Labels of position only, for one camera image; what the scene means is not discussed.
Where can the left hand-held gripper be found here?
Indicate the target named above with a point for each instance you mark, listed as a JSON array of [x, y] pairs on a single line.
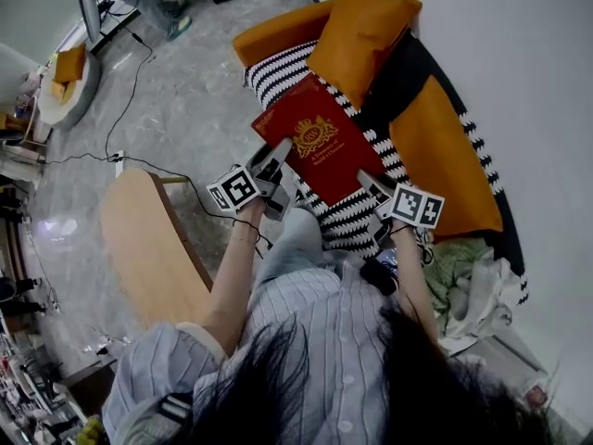
[[236, 190]]

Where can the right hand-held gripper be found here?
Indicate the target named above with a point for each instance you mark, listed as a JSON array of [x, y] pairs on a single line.
[[414, 207]]

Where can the red hardcover book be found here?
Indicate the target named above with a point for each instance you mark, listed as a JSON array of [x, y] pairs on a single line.
[[324, 132]]

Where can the person's right forearm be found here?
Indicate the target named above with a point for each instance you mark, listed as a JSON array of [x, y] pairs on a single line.
[[414, 276]]

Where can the person's left forearm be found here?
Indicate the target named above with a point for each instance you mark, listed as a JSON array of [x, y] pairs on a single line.
[[227, 276]]

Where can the orange flat seat cushion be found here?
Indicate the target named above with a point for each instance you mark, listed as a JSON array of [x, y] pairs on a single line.
[[440, 165]]

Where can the black wrist band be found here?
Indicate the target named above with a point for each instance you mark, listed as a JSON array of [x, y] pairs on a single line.
[[248, 230]]

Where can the black clip-on device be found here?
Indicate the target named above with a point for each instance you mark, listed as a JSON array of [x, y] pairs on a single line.
[[377, 276]]

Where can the person's light blue jeans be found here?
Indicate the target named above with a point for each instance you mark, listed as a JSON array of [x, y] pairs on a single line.
[[292, 244]]

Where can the black white zigzag blanket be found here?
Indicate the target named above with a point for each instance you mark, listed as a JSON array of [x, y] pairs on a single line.
[[407, 91]]

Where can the green crumpled cloth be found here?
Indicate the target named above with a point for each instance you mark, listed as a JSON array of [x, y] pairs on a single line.
[[449, 267]]

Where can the orange sofa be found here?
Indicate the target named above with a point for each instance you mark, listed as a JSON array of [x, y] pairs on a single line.
[[278, 30]]

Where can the orange square pillow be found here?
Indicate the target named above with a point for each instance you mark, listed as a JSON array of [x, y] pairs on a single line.
[[361, 40]]

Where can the white crumpled cloth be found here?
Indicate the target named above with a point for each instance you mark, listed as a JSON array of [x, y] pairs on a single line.
[[486, 290]]

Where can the white power strip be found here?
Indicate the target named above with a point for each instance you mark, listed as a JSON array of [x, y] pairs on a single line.
[[119, 162]]

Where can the light wooden table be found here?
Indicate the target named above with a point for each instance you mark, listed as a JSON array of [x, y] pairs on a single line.
[[148, 248]]

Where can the person's striped blue shirt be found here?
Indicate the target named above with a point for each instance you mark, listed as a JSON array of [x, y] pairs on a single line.
[[324, 350]]

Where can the white round armchair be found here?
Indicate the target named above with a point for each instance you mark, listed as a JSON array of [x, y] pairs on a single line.
[[79, 95]]

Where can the small orange cushion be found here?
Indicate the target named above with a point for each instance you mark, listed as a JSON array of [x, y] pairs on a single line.
[[69, 65]]

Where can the grey metal desk stand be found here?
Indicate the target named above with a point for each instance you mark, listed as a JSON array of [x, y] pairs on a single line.
[[92, 12]]

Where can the cluttered storage shelf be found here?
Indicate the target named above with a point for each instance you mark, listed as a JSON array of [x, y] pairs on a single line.
[[18, 295]]

